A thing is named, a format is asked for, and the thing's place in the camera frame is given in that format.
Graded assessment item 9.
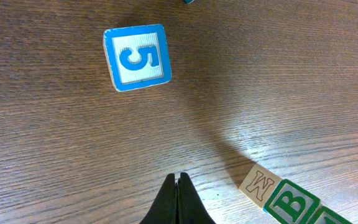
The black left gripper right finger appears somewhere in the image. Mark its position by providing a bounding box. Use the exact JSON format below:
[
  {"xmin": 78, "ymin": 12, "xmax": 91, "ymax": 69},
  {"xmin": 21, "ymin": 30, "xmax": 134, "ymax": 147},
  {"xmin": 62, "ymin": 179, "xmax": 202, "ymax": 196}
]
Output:
[{"xmin": 177, "ymin": 172, "xmax": 215, "ymax": 224}]

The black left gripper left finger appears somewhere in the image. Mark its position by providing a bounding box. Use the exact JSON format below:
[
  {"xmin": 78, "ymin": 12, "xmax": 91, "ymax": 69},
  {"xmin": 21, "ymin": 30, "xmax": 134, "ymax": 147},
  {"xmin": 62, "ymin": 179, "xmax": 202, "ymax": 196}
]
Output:
[{"xmin": 140, "ymin": 174, "xmax": 177, "ymax": 224}]

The wooden letter M block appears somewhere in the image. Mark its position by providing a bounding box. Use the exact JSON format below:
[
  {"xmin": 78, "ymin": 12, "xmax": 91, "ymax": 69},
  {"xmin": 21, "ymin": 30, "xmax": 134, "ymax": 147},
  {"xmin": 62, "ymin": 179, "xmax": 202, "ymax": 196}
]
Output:
[{"xmin": 239, "ymin": 164, "xmax": 282, "ymax": 210}]

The green letter B block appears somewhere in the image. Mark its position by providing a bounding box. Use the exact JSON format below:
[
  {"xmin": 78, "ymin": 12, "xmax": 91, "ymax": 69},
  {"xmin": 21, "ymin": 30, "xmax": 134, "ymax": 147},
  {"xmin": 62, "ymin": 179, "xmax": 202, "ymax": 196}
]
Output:
[{"xmin": 264, "ymin": 179, "xmax": 321, "ymax": 224}]

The green letter R block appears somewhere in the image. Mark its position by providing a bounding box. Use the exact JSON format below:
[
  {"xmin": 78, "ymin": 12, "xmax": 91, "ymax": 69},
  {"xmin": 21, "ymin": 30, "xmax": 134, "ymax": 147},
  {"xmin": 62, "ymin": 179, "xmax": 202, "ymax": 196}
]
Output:
[{"xmin": 308, "ymin": 206, "xmax": 352, "ymax": 224}]

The blue number five block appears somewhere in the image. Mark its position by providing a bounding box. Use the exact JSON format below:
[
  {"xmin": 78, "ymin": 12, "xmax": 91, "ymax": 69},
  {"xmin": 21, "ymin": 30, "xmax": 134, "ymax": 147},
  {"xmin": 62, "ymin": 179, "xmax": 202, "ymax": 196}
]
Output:
[{"xmin": 103, "ymin": 24, "xmax": 172, "ymax": 92}]

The baseball picture wooden block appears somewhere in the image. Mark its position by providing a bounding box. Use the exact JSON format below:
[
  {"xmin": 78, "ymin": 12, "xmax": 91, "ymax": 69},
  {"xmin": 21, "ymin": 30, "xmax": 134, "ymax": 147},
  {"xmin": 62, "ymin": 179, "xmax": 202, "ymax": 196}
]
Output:
[{"xmin": 183, "ymin": 0, "xmax": 194, "ymax": 4}]

